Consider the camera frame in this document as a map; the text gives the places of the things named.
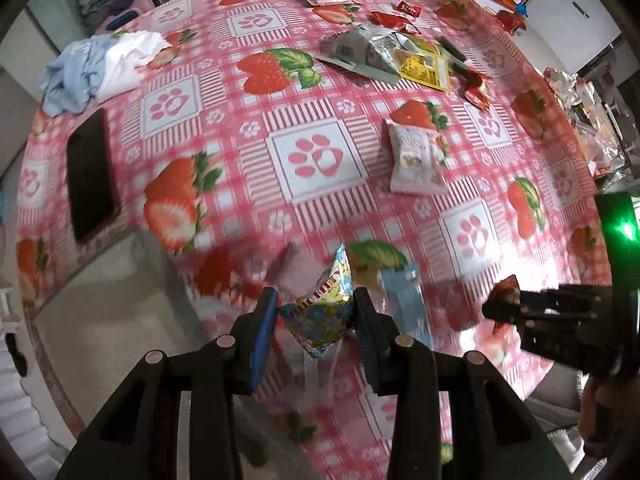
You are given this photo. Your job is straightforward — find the white cloth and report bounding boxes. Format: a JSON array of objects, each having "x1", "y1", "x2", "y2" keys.
[{"x1": 95, "y1": 30, "x2": 166, "y2": 102}]

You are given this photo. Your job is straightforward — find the pink strawberry print tablecloth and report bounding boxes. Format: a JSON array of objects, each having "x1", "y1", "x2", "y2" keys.
[{"x1": 15, "y1": 0, "x2": 615, "y2": 480}]

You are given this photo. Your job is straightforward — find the person's right hand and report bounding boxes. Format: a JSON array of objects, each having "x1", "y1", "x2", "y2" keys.
[{"x1": 579, "y1": 375, "x2": 640, "y2": 461}]

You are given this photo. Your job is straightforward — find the red snack packet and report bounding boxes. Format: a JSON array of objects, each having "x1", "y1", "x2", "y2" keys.
[
  {"x1": 492, "y1": 275, "x2": 523, "y2": 306},
  {"x1": 371, "y1": 11, "x2": 420, "y2": 35}
]

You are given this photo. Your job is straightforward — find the grey clothing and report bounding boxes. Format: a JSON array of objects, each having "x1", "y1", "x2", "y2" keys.
[{"x1": 525, "y1": 360, "x2": 588, "y2": 428}]

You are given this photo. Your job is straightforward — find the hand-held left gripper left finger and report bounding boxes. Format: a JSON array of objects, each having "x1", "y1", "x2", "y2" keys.
[{"x1": 55, "y1": 287, "x2": 280, "y2": 480}]

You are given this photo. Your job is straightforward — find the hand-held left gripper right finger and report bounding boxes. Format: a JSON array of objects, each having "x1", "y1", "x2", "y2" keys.
[{"x1": 352, "y1": 287, "x2": 571, "y2": 480}]

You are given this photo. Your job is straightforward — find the light blue cloth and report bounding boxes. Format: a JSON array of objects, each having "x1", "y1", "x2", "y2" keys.
[{"x1": 39, "y1": 35, "x2": 118, "y2": 116}]

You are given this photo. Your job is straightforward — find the pink plastic stool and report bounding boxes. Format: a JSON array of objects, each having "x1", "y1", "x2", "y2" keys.
[{"x1": 97, "y1": 0, "x2": 181, "y2": 31}]

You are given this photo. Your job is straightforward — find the silver snack packet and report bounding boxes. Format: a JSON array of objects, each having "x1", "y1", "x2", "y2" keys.
[{"x1": 314, "y1": 24, "x2": 418, "y2": 83}]

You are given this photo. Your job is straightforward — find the clear plastic container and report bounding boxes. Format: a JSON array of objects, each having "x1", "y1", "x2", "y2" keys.
[{"x1": 27, "y1": 227, "x2": 281, "y2": 461}]

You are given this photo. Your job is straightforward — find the light blue snack packet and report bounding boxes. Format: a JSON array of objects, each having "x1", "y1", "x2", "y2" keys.
[{"x1": 377, "y1": 265, "x2": 433, "y2": 351}]

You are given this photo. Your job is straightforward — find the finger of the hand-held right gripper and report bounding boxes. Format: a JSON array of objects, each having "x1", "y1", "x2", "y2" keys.
[
  {"x1": 482, "y1": 300, "x2": 603, "y2": 325},
  {"x1": 517, "y1": 284, "x2": 615, "y2": 307}
]

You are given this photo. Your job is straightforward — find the white and pink snack packet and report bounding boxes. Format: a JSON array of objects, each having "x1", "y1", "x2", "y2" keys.
[{"x1": 385, "y1": 119, "x2": 451, "y2": 196}]

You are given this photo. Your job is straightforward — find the black smartphone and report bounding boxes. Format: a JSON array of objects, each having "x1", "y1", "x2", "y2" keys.
[{"x1": 66, "y1": 108, "x2": 122, "y2": 245}]

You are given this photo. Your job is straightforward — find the small red glossy packet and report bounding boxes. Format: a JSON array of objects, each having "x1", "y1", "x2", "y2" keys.
[{"x1": 462, "y1": 72, "x2": 497, "y2": 111}]

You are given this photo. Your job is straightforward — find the yellow snack packet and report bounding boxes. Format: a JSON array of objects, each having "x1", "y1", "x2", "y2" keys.
[{"x1": 397, "y1": 50, "x2": 452, "y2": 92}]

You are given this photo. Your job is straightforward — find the blue flower print snack packet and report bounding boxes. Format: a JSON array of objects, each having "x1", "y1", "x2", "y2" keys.
[{"x1": 277, "y1": 244, "x2": 358, "y2": 360}]

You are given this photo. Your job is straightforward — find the red flat snack packet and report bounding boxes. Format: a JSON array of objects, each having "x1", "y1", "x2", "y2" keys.
[{"x1": 371, "y1": 11, "x2": 420, "y2": 35}]

